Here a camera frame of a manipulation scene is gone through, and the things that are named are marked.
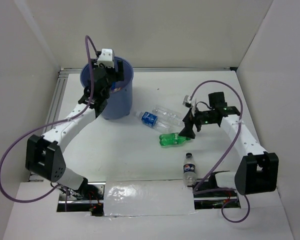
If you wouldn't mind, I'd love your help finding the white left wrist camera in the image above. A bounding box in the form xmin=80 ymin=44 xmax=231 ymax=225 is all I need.
xmin=97 ymin=48 xmax=115 ymax=68

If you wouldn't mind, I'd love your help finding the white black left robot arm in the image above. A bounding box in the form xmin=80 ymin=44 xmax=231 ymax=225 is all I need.
xmin=25 ymin=60 xmax=124 ymax=200

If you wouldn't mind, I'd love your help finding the orange plastic bottle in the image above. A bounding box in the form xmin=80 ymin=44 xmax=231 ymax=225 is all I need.
xmin=114 ymin=87 xmax=122 ymax=92

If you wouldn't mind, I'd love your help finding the blue plastic bin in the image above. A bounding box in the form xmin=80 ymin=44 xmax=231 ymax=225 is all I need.
xmin=78 ymin=56 xmax=134 ymax=120

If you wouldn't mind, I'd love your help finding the crushed bottle blue label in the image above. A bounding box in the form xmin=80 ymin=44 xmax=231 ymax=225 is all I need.
xmin=110 ymin=82 xmax=117 ymax=93

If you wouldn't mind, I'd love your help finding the small pepsi bottle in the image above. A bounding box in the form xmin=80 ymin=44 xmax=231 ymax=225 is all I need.
xmin=182 ymin=152 xmax=197 ymax=187

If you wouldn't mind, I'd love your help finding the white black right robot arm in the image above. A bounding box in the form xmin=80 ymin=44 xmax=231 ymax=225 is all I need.
xmin=179 ymin=92 xmax=279 ymax=196

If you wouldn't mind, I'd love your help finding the clear bottle white cap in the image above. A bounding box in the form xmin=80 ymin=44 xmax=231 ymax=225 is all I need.
xmin=152 ymin=105 xmax=184 ymax=127

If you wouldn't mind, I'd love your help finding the blue label water bottle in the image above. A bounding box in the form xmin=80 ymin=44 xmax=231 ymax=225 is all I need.
xmin=134 ymin=111 xmax=173 ymax=134

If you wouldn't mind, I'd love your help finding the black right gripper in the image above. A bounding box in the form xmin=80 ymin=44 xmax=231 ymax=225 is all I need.
xmin=179 ymin=105 xmax=217 ymax=139

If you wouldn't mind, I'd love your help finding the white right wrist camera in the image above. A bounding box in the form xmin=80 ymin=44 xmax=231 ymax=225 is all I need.
xmin=182 ymin=95 xmax=197 ymax=116

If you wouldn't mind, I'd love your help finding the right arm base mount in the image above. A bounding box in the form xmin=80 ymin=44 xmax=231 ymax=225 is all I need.
xmin=193 ymin=176 xmax=240 ymax=210

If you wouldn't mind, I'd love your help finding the green plastic bottle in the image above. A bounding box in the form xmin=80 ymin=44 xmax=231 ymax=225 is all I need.
xmin=159 ymin=132 xmax=191 ymax=148

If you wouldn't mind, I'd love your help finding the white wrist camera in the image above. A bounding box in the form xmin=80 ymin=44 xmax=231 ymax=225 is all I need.
xmin=182 ymin=95 xmax=197 ymax=116
xmin=97 ymin=48 xmax=115 ymax=68

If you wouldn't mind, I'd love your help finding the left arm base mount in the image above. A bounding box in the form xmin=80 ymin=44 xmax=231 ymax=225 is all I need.
xmin=56 ymin=182 xmax=106 ymax=217

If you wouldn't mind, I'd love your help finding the white taped cover sheet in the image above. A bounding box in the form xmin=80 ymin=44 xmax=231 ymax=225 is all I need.
xmin=103 ymin=180 xmax=196 ymax=217

